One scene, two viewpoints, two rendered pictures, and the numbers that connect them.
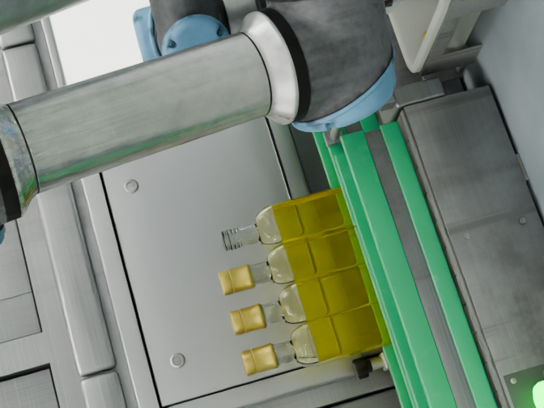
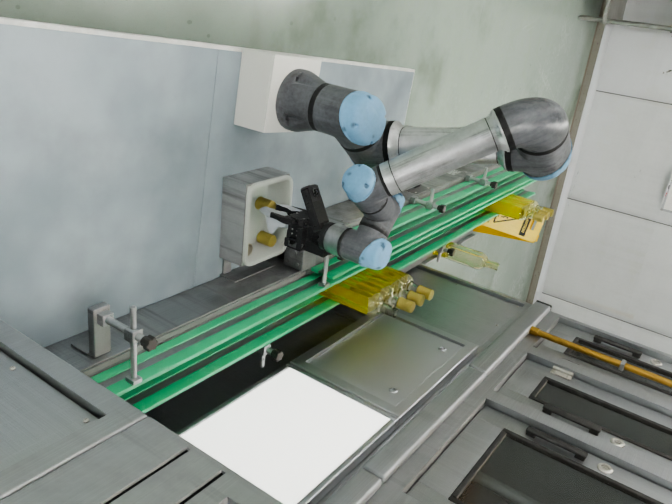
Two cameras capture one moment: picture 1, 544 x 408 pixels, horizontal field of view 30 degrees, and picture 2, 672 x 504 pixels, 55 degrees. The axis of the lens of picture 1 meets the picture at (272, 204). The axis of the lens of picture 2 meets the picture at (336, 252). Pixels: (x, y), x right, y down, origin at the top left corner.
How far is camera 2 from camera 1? 1.97 m
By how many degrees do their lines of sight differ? 77
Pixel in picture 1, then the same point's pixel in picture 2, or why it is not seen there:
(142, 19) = (381, 241)
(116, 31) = (319, 430)
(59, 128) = not seen: hidden behind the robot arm
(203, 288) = (406, 352)
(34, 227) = (450, 422)
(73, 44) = (347, 444)
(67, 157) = not seen: hidden behind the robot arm
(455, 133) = not seen: hidden behind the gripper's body
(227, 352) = (421, 338)
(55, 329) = (479, 394)
